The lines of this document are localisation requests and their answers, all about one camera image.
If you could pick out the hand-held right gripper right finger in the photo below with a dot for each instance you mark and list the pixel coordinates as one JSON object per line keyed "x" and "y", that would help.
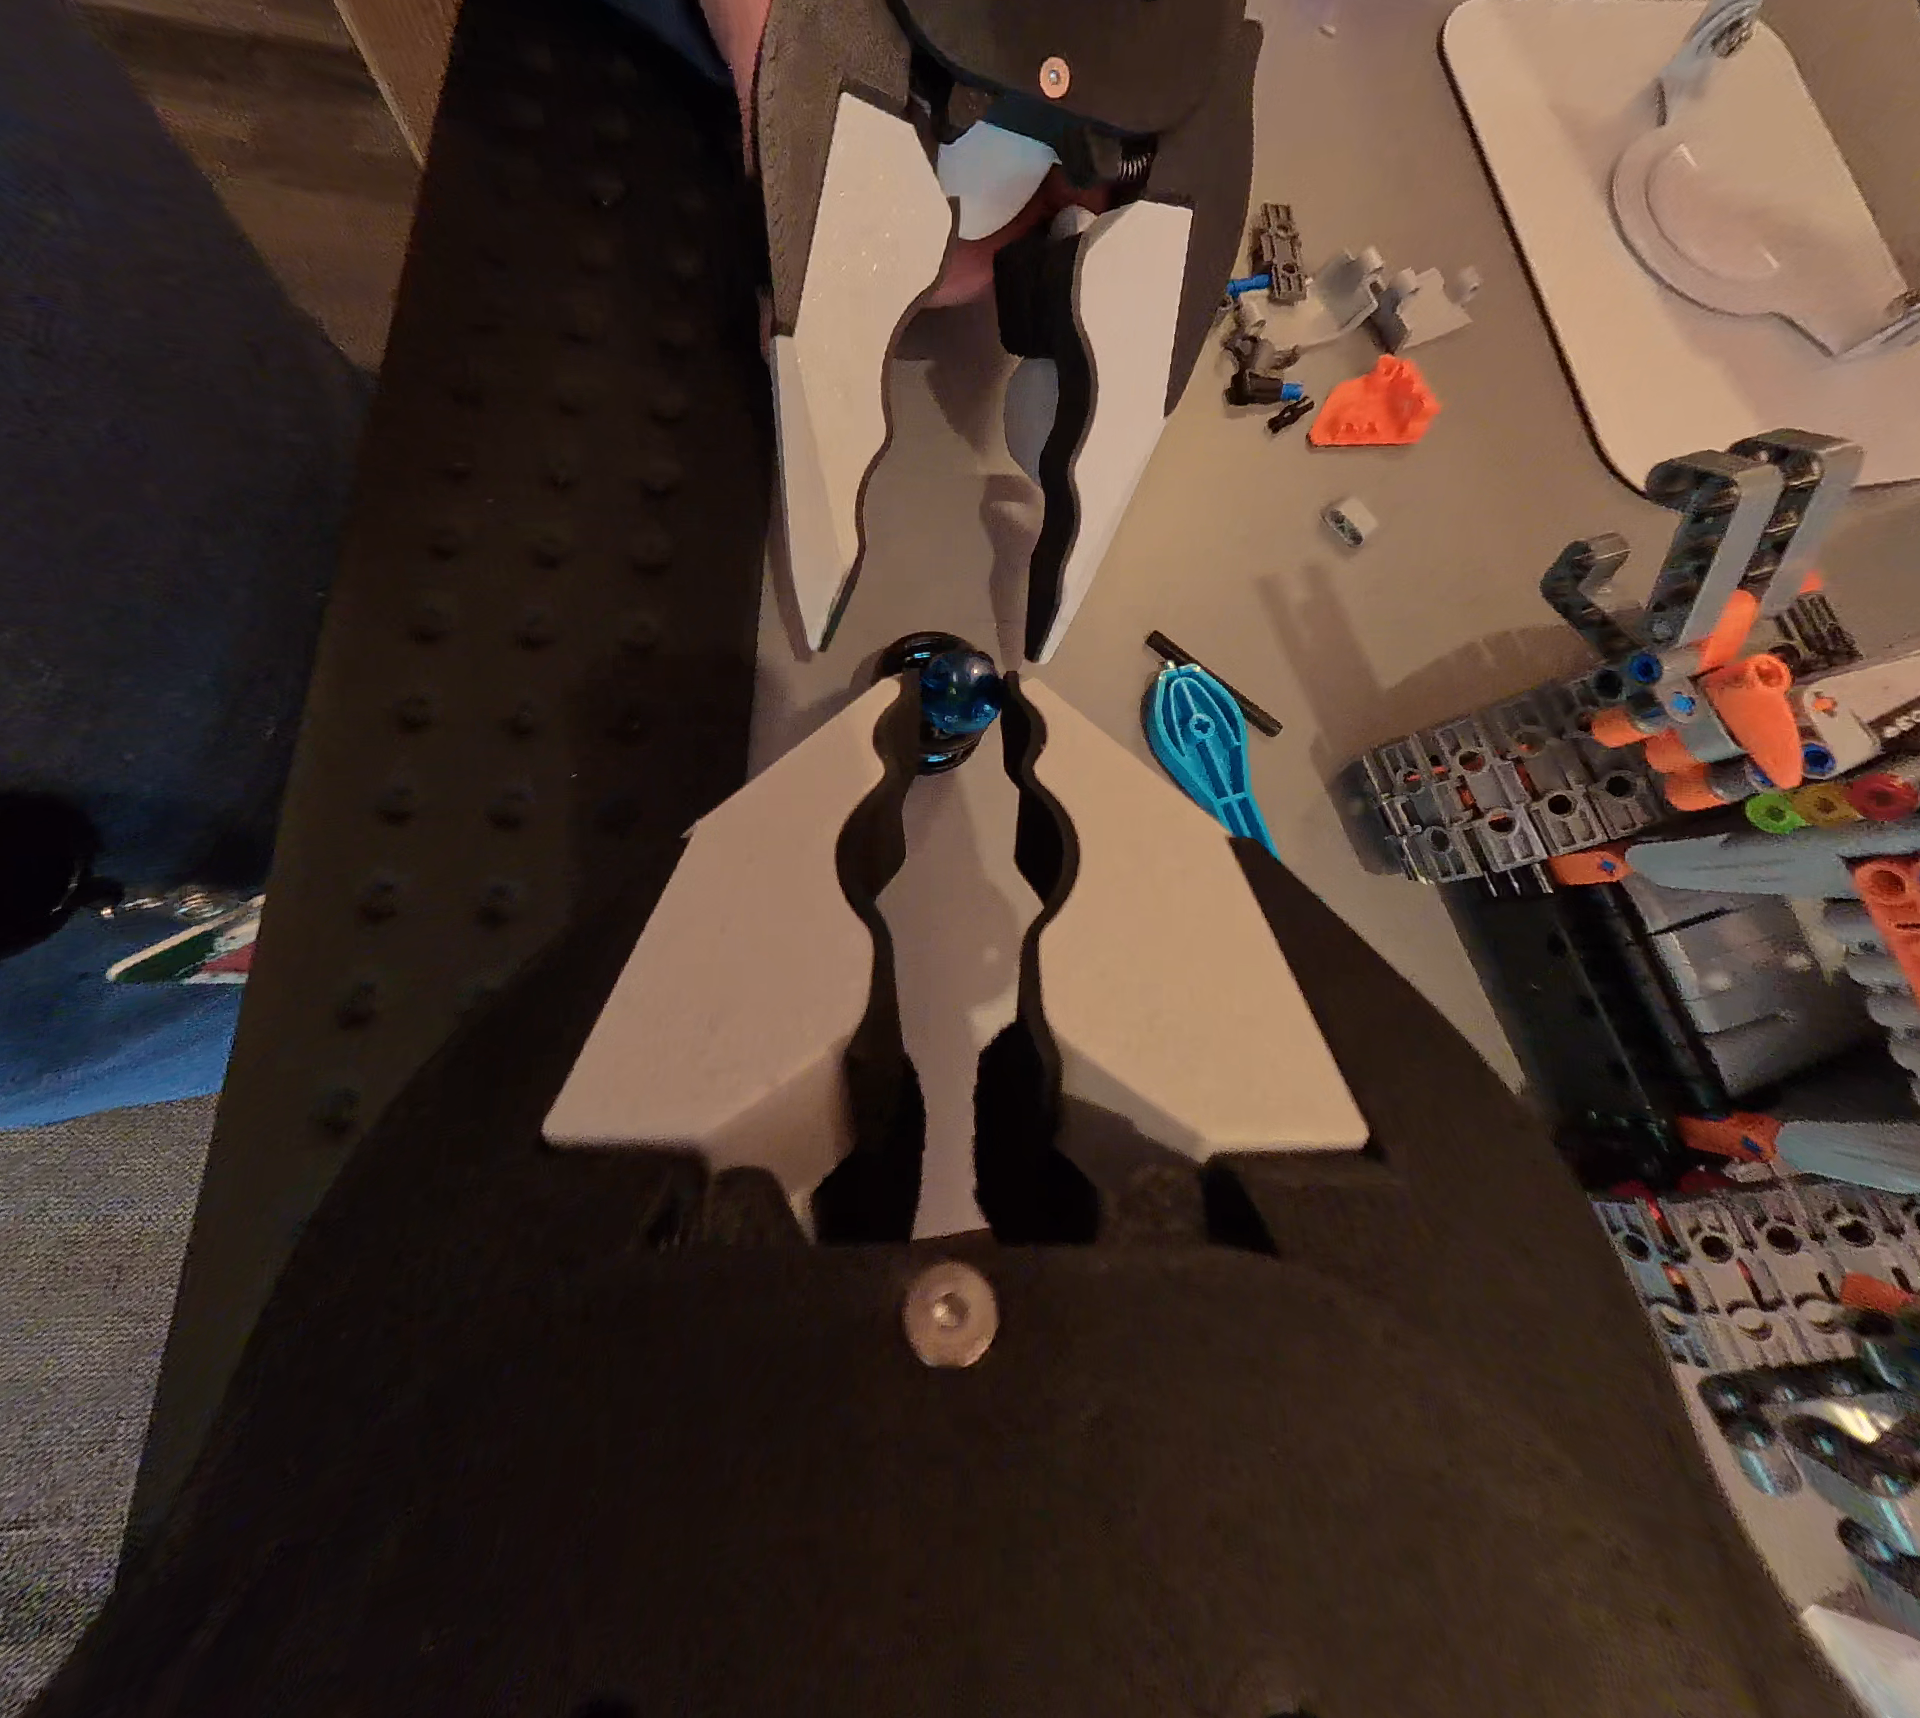
{"x": 1185, "y": 999}

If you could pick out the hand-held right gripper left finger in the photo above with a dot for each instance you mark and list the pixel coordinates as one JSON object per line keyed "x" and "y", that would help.
{"x": 721, "y": 999}

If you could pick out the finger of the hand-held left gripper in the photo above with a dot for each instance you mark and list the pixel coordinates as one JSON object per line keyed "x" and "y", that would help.
{"x": 848, "y": 293}
{"x": 1125, "y": 338}

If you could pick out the black toy wheel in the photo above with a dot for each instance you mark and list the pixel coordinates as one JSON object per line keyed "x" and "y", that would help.
{"x": 897, "y": 683}

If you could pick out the blue translucent ball piece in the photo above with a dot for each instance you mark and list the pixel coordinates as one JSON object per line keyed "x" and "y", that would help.
{"x": 961, "y": 691}

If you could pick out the black elbow connector blue pin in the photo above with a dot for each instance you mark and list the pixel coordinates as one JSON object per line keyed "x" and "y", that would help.
{"x": 1253, "y": 388}

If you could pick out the dark grey double connector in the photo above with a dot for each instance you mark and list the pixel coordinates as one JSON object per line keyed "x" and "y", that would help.
{"x": 1279, "y": 249}

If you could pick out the black friction pin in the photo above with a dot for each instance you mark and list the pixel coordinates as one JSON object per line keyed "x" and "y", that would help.
{"x": 1291, "y": 413}

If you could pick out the blue plastic tool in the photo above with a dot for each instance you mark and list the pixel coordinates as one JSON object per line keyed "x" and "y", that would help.
{"x": 1208, "y": 759}

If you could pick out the orange angled panel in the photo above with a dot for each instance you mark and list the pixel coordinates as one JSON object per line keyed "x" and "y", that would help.
{"x": 1372, "y": 407}

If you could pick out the large grey curved panel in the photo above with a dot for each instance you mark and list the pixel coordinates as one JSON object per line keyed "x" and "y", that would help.
{"x": 1403, "y": 305}

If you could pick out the grey two-hole beam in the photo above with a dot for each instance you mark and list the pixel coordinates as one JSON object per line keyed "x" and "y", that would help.
{"x": 1350, "y": 521}

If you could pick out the short black cross axle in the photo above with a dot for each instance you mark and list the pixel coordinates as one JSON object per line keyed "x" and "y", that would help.
{"x": 1245, "y": 709}

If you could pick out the black perforated panel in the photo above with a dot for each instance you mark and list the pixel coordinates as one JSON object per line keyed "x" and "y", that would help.
{"x": 525, "y": 548}

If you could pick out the tracked toy robot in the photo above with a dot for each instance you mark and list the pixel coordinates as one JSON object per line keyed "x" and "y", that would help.
{"x": 1650, "y": 772}

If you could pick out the person's blue jeans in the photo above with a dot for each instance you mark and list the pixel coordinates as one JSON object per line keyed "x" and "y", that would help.
{"x": 90, "y": 1051}

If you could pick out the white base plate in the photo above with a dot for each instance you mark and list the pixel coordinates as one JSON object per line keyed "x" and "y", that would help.
{"x": 1530, "y": 249}

